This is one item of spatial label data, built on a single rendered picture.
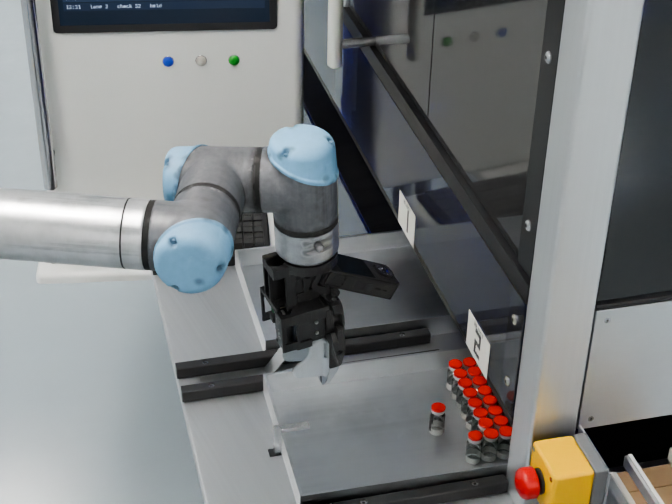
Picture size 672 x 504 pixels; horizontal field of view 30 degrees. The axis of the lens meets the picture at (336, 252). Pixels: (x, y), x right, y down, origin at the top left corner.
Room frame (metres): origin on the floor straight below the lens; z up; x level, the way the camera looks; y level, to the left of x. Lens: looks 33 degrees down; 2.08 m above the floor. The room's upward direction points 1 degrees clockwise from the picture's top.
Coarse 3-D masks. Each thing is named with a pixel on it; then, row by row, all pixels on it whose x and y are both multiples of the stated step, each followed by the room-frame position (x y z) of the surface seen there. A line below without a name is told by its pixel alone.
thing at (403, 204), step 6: (402, 198) 1.74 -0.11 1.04; (402, 204) 1.74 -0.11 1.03; (408, 204) 1.71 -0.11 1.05; (402, 210) 1.74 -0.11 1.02; (408, 210) 1.71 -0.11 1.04; (402, 216) 1.74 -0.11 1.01; (414, 216) 1.68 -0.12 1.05; (402, 222) 1.74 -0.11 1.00; (408, 222) 1.71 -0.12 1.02; (414, 222) 1.68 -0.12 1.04; (402, 228) 1.73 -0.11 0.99; (408, 228) 1.71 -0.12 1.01; (414, 228) 1.68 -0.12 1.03; (408, 234) 1.70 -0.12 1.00; (414, 234) 1.68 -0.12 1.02
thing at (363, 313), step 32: (256, 256) 1.78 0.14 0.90; (352, 256) 1.82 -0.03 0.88; (384, 256) 1.82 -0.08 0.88; (416, 256) 1.82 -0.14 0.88; (256, 288) 1.71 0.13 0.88; (416, 288) 1.72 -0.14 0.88; (256, 320) 1.60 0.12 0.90; (352, 320) 1.63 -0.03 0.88; (384, 320) 1.63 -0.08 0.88; (416, 320) 1.59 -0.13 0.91; (448, 320) 1.60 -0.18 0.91
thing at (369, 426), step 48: (288, 384) 1.45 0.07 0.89; (336, 384) 1.47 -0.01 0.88; (384, 384) 1.47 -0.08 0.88; (432, 384) 1.47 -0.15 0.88; (288, 432) 1.36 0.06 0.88; (336, 432) 1.36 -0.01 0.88; (384, 432) 1.36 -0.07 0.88; (336, 480) 1.26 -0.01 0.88; (384, 480) 1.26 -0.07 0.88; (432, 480) 1.24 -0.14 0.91
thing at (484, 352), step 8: (472, 320) 1.42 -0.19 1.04; (472, 328) 1.41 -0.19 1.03; (480, 328) 1.39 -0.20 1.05; (472, 336) 1.41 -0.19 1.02; (472, 344) 1.41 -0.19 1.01; (488, 344) 1.35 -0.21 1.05; (472, 352) 1.40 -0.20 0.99; (480, 352) 1.38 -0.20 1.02; (488, 352) 1.35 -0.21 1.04; (480, 360) 1.37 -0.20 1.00; (488, 360) 1.35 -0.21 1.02; (480, 368) 1.37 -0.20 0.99
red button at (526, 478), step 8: (520, 472) 1.14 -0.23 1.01; (528, 472) 1.14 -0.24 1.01; (536, 472) 1.14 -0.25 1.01; (520, 480) 1.14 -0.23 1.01; (528, 480) 1.13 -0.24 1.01; (536, 480) 1.13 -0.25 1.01; (520, 488) 1.13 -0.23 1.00; (528, 488) 1.13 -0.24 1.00; (536, 488) 1.13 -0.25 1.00; (520, 496) 1.13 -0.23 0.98; (528, 496) 1.12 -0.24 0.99; (536, 496) 1.13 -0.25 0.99
